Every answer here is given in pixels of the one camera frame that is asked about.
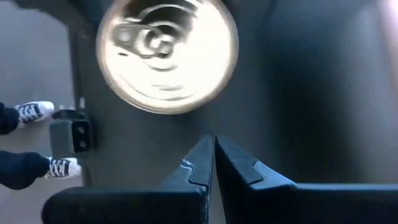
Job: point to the gold lid seafood can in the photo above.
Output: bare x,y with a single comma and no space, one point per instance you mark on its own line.
168,62

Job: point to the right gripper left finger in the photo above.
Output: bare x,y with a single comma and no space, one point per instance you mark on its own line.
186,199

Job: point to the person's leg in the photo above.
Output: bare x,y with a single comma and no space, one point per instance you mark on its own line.
7,119
18,169

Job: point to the black camera box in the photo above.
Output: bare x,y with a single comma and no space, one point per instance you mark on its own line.
71,133

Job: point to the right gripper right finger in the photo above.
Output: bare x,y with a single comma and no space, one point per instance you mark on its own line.
280,202

